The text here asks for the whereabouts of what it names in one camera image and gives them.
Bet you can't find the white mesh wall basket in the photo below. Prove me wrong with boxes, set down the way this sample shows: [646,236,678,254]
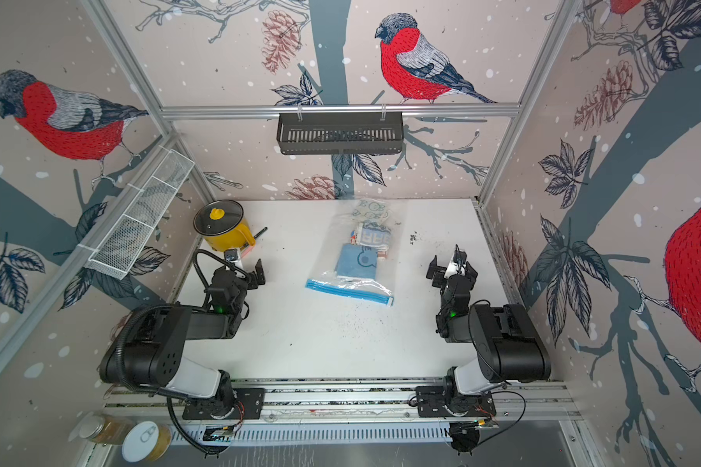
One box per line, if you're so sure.
[85,149,195,280]

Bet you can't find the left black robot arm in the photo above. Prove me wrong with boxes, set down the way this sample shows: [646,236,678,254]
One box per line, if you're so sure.
[99,250,266,420]

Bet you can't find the tin can white lid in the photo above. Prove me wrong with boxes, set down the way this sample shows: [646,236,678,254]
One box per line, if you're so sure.
[121,421,173,463]

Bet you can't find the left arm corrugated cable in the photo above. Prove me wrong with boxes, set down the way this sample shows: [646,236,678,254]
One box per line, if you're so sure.
[114,249,235,404]

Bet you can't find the glass jar amber content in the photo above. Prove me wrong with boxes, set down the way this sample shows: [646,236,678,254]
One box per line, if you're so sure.
[68,413,136,446]

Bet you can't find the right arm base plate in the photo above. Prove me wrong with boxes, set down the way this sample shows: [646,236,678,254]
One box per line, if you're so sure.
[408,385,496,418]

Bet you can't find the yellow pot with lid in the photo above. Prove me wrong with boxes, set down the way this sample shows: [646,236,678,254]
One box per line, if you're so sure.
[193,200,256,253]

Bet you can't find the dark green pen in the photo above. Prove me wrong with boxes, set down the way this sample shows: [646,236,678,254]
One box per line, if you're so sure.
[253,226,268,240]

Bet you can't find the clear vacuum bag blue zip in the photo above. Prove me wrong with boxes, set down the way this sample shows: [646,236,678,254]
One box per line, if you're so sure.
[305,198,407,307]

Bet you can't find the cream towel blue faces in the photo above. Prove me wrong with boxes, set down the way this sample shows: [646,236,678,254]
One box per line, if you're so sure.
[352,198,391,225]

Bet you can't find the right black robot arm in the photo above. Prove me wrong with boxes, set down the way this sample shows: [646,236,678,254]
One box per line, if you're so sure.
[426,252,552,405]

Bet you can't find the pink handled fork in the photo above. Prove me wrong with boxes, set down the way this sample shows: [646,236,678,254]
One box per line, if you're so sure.
[240,245,254,258]

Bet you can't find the black wire shelf basket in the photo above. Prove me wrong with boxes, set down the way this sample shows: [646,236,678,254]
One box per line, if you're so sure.
[277,112,404,156]

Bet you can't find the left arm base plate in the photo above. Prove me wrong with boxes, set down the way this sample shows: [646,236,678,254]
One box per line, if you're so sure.
[183,387,266,421]

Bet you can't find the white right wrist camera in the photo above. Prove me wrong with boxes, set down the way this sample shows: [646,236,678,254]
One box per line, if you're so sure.
[444,262,467,278]

